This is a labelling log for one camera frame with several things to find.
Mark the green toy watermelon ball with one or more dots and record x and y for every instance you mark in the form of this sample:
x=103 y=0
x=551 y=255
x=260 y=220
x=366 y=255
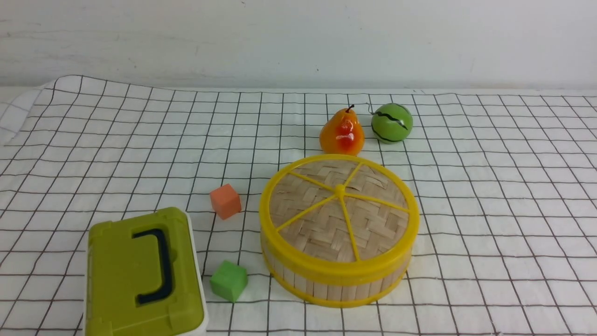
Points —
x=392 y=123

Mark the yellow woven bamboo steamer lid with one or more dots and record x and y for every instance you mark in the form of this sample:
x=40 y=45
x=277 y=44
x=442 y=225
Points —
x=338 y=219

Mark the olive green lunch box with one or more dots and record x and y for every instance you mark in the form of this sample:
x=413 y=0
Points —
x=143 y=278

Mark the orange foam cube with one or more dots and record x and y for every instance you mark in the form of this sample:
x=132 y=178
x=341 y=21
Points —
x=225 y=201

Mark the green foam cube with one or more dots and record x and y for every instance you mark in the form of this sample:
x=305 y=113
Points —
x=229 y=281

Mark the yellow bamboo steamer basket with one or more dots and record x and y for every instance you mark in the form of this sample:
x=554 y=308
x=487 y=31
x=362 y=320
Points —
x=334 y=296

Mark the orange yellow toy pear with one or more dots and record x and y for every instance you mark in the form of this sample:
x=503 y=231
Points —
x=342 y=134

